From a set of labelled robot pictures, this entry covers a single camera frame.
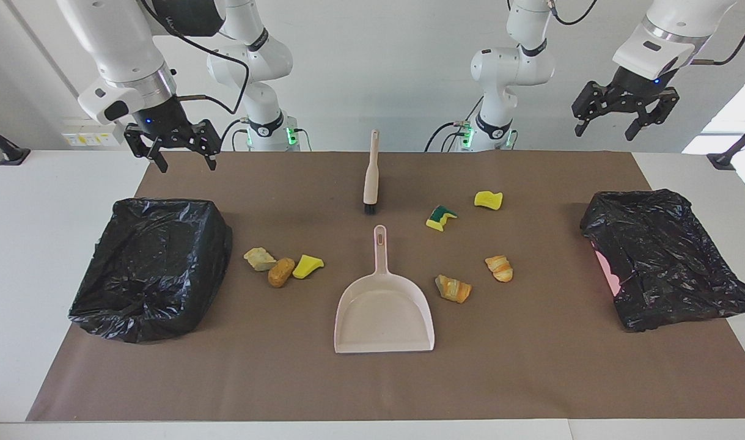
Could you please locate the pink plastic bin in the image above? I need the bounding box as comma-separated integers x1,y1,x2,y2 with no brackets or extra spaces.
594,241,623,297

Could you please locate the orange striped croissant piece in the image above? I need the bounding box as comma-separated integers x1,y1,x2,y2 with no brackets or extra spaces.
485,255,514,283

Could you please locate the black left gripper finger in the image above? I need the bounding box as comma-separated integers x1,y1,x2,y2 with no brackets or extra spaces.
571,81,614,137
625,89,680,142

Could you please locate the pale pastry piece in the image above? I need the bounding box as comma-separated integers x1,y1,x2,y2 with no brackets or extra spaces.
243,247,277,272

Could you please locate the beige plastic dustpan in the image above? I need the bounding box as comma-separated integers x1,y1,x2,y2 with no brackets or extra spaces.
334,224,436,354

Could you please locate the white wall socket box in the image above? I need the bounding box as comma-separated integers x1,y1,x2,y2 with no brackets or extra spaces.
62,117,127,148

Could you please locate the crumpled black trash bag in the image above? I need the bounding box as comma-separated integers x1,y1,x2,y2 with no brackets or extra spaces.
579,188,745,333

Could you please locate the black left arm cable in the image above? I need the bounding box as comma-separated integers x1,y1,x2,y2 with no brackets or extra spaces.
546,0,745,67

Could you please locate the brown bread roll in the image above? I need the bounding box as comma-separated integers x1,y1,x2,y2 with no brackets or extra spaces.
267,257,296,288

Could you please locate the yellow green scouring sponge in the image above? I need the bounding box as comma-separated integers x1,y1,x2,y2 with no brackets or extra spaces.
425,205,459,232

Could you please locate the black bag lined open bin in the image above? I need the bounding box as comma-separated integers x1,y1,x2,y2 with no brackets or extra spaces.
68,197,233,344

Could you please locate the black camera stand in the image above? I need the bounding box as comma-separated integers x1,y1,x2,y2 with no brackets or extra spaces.
0,117,31,166
707,119,745,171

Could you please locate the greenish striped croissant piece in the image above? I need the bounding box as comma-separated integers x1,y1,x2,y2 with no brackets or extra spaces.
434,274,472,304

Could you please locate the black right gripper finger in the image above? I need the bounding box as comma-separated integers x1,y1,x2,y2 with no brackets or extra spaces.
124,124,169,174
186,119,221,172

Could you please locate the yellow wedge sponge piece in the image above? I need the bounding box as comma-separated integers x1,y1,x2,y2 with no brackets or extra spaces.
292,254,325,280

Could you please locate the grey wall conduit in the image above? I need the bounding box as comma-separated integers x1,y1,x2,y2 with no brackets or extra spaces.
4,0,89,105

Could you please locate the brown paper table mat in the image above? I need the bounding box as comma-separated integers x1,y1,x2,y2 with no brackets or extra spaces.
25,151,745,422

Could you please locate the beige hand brush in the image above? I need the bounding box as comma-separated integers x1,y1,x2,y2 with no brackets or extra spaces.
362,129,381,215

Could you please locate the black base power cable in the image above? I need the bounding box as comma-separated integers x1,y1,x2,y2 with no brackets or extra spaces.
218,116,251,152
424,97,484,152

